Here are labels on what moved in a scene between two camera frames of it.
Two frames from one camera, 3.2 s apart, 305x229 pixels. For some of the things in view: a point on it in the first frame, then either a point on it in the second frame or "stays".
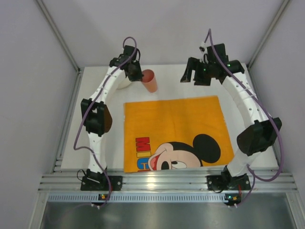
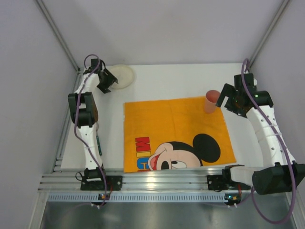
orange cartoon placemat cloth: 184,133 stays
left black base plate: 116,182 stays
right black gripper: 198,74 -> 228,96
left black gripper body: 134,72 -> 106,81
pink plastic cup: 149,80 -> 211,98
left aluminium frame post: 59,35 stays
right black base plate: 215,182 stays
